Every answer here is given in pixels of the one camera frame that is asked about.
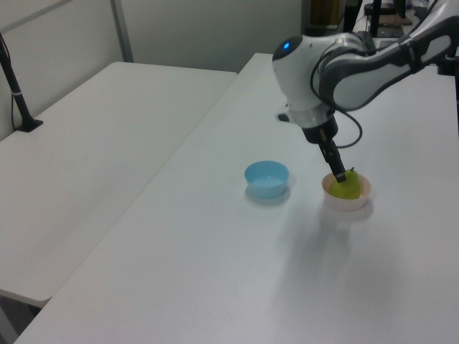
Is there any green pear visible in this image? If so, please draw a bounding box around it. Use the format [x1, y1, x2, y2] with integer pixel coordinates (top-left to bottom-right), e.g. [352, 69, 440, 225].
[328, 166, 361, 201]

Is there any grey partition post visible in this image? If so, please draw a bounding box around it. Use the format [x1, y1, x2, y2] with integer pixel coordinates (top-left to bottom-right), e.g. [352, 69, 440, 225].
[108, 0, 135, 64]

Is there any black pole with clamp base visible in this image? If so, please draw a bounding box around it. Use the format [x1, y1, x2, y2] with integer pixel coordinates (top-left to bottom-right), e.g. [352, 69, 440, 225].
[0, 32, 44, 135]

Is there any white side table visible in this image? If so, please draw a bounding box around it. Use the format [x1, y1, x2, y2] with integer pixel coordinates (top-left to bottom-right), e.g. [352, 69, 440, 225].
[0, 61, 240, 307]

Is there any black stand pole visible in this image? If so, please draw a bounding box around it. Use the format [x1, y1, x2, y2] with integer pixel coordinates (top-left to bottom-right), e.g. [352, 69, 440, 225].
[370, 0, 384, 37]

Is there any light blue plastic bowl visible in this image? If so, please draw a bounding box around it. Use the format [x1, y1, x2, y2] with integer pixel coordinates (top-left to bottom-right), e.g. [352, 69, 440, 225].
[244, 160, 290, 199]

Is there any dark brown board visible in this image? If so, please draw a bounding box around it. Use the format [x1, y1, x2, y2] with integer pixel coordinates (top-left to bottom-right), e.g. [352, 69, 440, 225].
[379, 15, 414, 27]

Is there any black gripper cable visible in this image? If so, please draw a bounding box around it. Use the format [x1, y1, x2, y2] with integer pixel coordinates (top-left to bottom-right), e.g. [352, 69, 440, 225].
[308, 37, 365, 149]

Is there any pink plastic bowl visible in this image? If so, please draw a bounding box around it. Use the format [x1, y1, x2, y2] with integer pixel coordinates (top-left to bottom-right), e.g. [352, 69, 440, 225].
[321, 171, 372, 212]

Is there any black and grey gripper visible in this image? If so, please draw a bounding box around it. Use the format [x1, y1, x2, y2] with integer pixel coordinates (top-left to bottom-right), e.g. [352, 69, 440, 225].
[275, 103, 347, 183]

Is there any yellow-green box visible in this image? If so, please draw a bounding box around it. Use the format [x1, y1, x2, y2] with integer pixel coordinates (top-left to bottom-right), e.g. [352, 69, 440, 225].
[309, 0, 346, 28]

